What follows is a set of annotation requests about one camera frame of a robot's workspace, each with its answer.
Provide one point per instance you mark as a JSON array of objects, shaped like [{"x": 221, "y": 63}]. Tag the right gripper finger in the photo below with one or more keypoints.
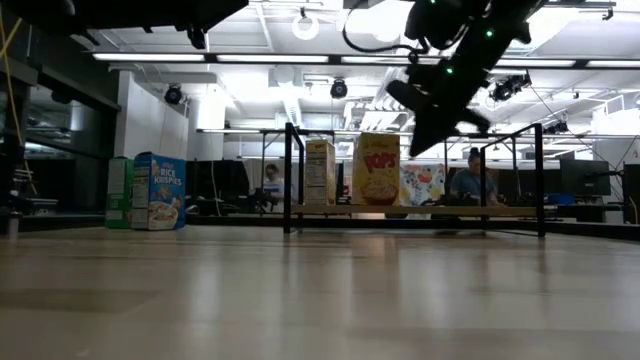
[
  {"x": 440, "y": 130},
  {"x": 406, "y": 95}
]

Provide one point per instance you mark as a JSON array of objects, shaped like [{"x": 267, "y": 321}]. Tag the blue Rice Krispies cereal box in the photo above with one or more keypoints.
[{"x": 162, "y": 195}]

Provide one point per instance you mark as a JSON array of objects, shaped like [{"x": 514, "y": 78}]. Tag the green Apple Jacks cereal box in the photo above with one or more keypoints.
[{"x": 119, "y": 195}]

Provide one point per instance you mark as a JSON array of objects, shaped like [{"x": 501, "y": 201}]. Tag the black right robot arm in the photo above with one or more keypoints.
[{"x": 505, "y": 25}]

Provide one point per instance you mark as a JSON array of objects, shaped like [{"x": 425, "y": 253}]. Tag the long ceiling light strip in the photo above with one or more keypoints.
[
  {"x": 150, "y": 57},
  {"x": 615, "y": 64},
  {"x": 375, "y": 60},
  {"x": 540, "y": 63},
  {"x": 272, "y": 58}
]

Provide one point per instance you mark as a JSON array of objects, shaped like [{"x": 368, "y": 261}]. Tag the floral patterned cloth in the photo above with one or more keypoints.
[{"x": 422, "y": 185}]

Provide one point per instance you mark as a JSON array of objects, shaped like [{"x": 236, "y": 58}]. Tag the person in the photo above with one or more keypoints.
[
  {"x": 467, "y": 182},
  {"x": 273, "y": 186}
]

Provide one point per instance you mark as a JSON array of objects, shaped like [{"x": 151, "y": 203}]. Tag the black ceiling spot lamp cluster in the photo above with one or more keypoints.
[{"x": 510, "y": 89}]

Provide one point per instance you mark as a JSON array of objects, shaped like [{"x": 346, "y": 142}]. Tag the round white pendant lamp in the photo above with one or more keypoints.
[{"x": 295, "y": 27}]

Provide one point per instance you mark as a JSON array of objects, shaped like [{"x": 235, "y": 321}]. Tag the blue chair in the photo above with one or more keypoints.
[{"x": 560, "y": 199}]

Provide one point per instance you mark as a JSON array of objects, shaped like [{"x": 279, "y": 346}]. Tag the black monitor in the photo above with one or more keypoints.
[{"x": 585, "y": 177}]

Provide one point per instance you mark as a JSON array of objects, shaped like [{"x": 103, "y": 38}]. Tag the black cabinet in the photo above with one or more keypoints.
[{"x": 632, "y": 192}]

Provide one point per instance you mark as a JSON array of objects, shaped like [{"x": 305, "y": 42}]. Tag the black partition screen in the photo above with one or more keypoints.
[{"x": 220, "y": 177}]

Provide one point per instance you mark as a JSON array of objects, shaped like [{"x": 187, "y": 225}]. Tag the small grey cylinder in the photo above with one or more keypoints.
[{"x": 12, "y": 225}]

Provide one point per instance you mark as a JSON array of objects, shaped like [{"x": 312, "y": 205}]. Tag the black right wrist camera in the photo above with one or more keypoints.
[{"x": 437, "y": 22}]

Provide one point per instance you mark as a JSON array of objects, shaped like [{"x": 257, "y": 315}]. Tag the wooden shelf with black frame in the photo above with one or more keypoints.
[{"x": 450, "y": 211}]

